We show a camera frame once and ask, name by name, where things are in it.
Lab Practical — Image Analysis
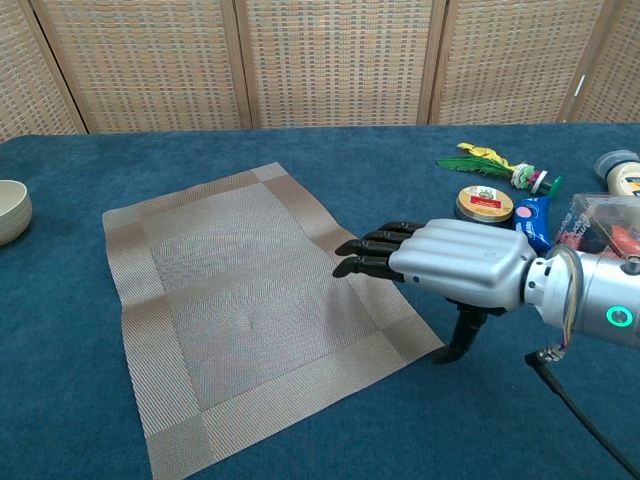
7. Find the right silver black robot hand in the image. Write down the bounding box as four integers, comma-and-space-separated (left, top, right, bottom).
332, 218, 539, 365

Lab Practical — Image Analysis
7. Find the beige woven placemat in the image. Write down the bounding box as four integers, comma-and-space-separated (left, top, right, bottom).
102, 161, 445, 480

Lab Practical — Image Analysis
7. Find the white bowl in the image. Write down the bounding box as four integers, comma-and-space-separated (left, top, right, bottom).
0, 180, 33, 247

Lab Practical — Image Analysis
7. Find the round yellow tin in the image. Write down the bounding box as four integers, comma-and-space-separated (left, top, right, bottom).
454, 184, 515, 225

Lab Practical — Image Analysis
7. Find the blue cookie packet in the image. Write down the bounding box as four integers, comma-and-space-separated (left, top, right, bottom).
512, 195, 554, 254

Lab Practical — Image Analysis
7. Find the colourful feather shuttlecock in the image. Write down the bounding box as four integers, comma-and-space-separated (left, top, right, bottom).
436, 142, 564, 196

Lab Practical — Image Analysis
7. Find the clear box with red toys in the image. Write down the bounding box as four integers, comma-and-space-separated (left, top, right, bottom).
549, 192, 640, 261

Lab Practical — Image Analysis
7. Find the mayonnaise squeeze bottle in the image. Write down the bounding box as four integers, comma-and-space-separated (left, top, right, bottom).
593, 148, 640, 196

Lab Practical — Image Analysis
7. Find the woven wooden folding screen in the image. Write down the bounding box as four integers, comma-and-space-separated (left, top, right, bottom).
0, 0, 640, 144

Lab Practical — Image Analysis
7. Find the blue table cloth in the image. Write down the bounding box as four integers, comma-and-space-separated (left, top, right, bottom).
0, 122, 640, 480

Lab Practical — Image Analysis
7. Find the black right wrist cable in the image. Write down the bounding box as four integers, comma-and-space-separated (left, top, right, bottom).
524, 344, 640, 480

